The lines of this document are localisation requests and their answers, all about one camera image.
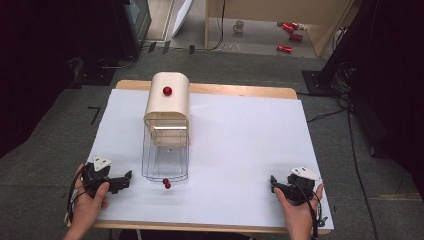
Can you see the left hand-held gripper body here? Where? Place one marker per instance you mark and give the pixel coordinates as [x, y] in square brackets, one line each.
[96, 176]

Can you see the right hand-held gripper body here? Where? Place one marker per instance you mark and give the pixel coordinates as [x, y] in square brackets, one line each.
[298, 190]

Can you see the clear plastic drawer red knobs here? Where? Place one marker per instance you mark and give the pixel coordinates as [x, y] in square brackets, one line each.
[165, 156]

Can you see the person's right hand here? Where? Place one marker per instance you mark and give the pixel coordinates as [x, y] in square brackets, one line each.
[298, 215]

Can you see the person's left hand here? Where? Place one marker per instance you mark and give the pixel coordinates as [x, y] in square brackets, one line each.
[87, 206]

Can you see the white table sheet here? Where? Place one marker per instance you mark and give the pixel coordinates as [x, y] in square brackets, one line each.
[240, 146]

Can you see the black stand base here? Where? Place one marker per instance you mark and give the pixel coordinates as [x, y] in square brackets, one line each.
[318, 83]
[95, 75]

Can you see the wooden table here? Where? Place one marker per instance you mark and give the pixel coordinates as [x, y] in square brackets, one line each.
[233, 90]

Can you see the black tape strip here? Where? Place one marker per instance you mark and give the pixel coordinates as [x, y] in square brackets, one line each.
[151, 47]
[192, 49]

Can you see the red can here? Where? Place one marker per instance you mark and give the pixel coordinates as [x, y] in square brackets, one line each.
[295, 37]
[288, 27]
[284, 49]

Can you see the dark monitor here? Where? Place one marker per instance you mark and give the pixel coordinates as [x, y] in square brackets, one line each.
[136, 23]

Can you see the grey mug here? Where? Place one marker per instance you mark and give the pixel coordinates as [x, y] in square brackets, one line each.
[238, 26]

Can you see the white board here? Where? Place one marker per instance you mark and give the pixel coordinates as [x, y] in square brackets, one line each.
[181, 15]

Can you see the light wooden shelf frame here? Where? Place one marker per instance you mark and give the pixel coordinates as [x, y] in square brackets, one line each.
[266, 10]

